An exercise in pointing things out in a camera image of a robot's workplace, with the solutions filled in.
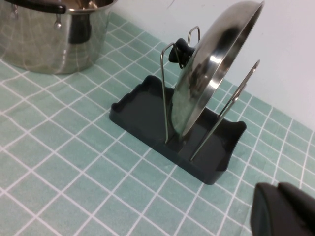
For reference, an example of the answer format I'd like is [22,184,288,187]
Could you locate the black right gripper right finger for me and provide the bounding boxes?
[279,181,315,222]

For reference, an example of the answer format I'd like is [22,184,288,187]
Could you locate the stainless steel pot lid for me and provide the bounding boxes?
[168,0,266,138]

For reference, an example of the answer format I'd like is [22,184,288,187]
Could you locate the black lid rack wire frames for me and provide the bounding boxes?
[110,26,248,185]

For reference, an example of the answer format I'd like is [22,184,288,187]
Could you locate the stainless steel cooking pot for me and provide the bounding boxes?
[0,0,119,75]

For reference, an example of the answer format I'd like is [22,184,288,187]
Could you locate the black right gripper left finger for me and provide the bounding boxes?
[250,182,315,236]

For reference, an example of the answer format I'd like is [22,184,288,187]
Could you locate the green checkered tablecloth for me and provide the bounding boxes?
[0,12,315,236]

